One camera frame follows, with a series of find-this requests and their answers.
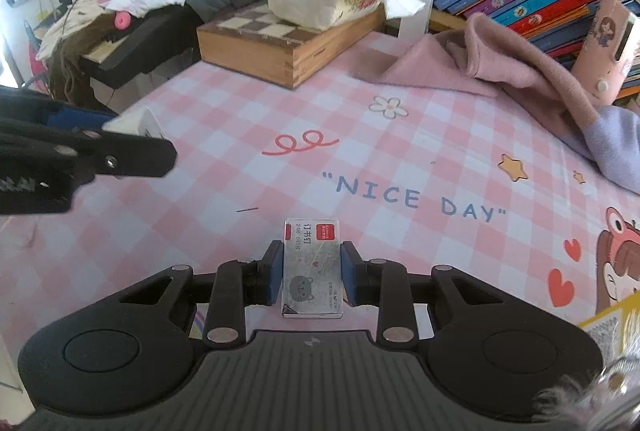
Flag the pink checkered tablecloth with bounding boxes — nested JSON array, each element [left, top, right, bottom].
[[1, 34, 639, 354]]

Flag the beige staple box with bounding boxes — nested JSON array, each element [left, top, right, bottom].
[[281, 219, 343, 319]]

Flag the wooden chess box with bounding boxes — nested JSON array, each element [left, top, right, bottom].
[[198, 3, 385, 90]]

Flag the pink purple scarf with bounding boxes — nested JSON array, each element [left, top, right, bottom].
[[354, 14, 639, 192]]

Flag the yellow cardboard box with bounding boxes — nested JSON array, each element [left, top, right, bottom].
[[579, 293, 640, 364]]

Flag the pink cylindrical device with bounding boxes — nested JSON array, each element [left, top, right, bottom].
[[570, 0, 639, 106]]

